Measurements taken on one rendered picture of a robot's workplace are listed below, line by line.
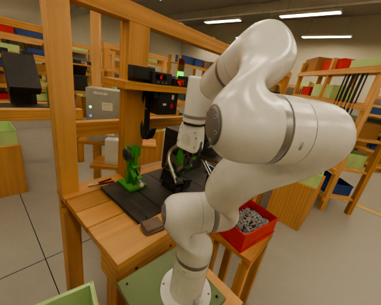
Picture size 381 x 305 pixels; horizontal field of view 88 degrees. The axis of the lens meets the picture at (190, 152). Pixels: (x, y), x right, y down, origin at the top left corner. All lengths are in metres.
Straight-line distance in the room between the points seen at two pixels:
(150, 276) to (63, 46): 1.05
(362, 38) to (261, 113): 10.04
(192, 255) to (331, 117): 0.51
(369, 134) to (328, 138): 3.45
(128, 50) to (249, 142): 1.14
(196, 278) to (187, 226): 0.23
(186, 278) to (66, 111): 0.94
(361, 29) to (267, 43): 10.02
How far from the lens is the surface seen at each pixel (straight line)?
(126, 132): 1.37
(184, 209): 0.55
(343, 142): 0.33
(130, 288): 0.89
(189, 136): 0.72
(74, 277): 1.82
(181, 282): 0.77
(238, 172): 0.38
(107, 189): 1.34
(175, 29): 1.54
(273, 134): 0.25
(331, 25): 10.57
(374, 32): 10.27
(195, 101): 0.68
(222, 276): 1.81
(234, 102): 0.24
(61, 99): 1.17
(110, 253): 0.96
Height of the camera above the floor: 1.60
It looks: 20 degrees down
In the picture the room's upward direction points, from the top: 9 degrees clockwise
